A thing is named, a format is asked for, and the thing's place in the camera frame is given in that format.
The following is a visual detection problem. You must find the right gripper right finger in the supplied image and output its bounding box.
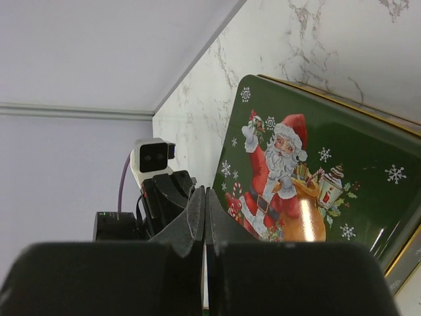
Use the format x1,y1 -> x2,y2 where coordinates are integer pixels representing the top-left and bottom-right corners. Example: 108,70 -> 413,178
205,189 -> 399,315

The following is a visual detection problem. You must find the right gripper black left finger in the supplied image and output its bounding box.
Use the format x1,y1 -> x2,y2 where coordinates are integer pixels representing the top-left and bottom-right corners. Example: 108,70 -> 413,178
1,187 -> 205,315

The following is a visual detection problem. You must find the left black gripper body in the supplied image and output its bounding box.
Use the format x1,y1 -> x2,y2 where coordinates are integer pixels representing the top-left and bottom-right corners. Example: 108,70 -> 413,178
136,170 -> 194,239

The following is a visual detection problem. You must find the gold square tin lid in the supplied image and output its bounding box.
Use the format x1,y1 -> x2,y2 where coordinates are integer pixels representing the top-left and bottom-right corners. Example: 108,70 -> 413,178
212,75 -> 420,269

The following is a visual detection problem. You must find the square cookie tin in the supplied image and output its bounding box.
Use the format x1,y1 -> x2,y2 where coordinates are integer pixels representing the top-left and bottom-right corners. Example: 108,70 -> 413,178
259,74 -> 421,297

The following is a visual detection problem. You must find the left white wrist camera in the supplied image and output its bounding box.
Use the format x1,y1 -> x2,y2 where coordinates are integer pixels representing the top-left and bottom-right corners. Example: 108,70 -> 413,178
130,138 -> 176,190

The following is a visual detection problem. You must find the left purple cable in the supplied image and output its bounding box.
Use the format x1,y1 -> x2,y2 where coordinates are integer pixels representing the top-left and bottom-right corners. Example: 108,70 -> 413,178
116,157 -> 132,213

